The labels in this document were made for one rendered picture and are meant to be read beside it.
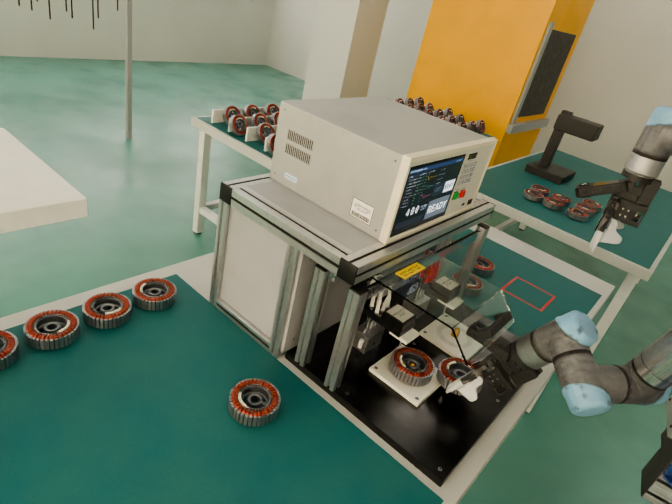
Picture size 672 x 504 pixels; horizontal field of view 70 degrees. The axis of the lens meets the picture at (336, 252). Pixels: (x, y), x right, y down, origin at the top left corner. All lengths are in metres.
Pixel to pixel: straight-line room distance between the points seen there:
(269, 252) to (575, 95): 5.59
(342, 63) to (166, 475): 4.44
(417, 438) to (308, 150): 0.70
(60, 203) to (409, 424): 0.83
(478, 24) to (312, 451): 4.27
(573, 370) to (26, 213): 0.98
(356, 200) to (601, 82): 5.46
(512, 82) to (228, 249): 3.77
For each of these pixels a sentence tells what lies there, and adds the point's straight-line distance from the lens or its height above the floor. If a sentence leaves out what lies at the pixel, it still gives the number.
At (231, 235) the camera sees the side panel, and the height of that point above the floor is 0.98.
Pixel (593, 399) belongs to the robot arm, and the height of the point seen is 1.04.
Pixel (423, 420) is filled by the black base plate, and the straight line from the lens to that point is 1.20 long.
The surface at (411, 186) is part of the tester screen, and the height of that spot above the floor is 1.25.
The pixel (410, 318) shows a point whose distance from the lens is 1.21.
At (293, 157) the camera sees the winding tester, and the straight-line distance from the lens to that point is 1.21.
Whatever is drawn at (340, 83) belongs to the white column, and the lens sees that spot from 5.06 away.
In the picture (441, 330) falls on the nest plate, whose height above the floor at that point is 0.78.
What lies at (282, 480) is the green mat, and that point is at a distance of 1.04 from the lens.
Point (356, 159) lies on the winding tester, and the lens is 1.08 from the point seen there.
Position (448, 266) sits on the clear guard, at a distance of 1.19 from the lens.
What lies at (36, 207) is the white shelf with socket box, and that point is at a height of 1.20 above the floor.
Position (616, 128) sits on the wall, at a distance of 6.38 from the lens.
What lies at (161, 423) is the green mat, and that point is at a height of 0.75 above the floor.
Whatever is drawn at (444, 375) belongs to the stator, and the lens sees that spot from 1.24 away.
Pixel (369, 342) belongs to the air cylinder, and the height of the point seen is 0.81.
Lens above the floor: 1.60
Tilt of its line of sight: 29 degrees down
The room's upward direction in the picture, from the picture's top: 14 degrees clockwise
